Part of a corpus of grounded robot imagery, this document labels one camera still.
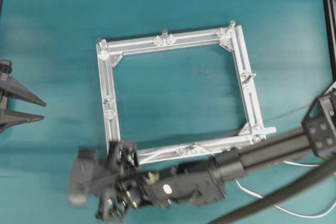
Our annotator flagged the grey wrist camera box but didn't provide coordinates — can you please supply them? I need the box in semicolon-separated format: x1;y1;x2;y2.
68;147;96;207

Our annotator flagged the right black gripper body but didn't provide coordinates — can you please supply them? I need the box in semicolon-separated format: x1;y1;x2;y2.
94;141;147;220

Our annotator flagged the thin grey camera cable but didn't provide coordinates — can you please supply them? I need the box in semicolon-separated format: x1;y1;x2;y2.
262;104;316;123

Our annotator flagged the black vertical extrusion post right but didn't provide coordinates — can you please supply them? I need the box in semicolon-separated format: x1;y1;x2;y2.
323;0;335;81

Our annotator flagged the thick black corrugated hose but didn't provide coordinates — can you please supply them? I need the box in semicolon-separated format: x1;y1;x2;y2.
209;153;336;224

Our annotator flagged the white cable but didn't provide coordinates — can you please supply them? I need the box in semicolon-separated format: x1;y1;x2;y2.
141;144;336;216

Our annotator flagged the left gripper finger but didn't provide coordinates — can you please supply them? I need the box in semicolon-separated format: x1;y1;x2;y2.
1;110;44;132
5;75;47;106

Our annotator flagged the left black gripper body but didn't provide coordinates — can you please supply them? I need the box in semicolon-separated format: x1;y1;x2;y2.
0;58;14;133

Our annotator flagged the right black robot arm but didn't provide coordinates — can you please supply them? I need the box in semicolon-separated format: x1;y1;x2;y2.
96;86;335;223

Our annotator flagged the square aluminium extrusion frame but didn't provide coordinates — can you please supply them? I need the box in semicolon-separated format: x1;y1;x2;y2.
96;22;276;165

